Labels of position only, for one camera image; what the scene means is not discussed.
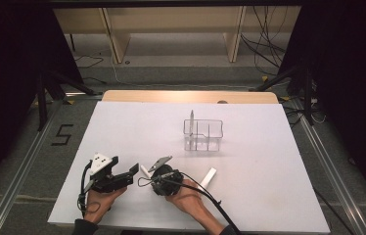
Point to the black curtain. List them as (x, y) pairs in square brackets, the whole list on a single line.
[(350, 81), (8, 81)]

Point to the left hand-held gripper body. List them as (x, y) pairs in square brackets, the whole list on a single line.
[(101, 163)]

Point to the thin white pen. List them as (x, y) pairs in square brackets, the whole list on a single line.
[(145, 171)]

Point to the silver pen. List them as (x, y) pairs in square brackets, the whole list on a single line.
[(192, 119)]

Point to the person's right hand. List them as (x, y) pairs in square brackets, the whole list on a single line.
[(187, 200)]

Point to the white eraser block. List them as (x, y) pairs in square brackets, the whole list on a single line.
[(209, 176)]

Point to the light wooden desk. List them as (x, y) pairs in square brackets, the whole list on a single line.
[(171, 19)]

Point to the clear plastic organizer box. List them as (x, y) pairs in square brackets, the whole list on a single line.
[(204, 145)]

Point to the black stand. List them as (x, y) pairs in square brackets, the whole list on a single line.
[(306, 94), (42, 104)]

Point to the person's left hand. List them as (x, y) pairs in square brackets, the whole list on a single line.
[(101, 204)]

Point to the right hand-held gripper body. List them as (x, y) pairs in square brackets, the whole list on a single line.
[(166, 181)]

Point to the aluminium floor rail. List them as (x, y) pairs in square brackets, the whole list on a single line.
[(334, 163), (21, 173)]

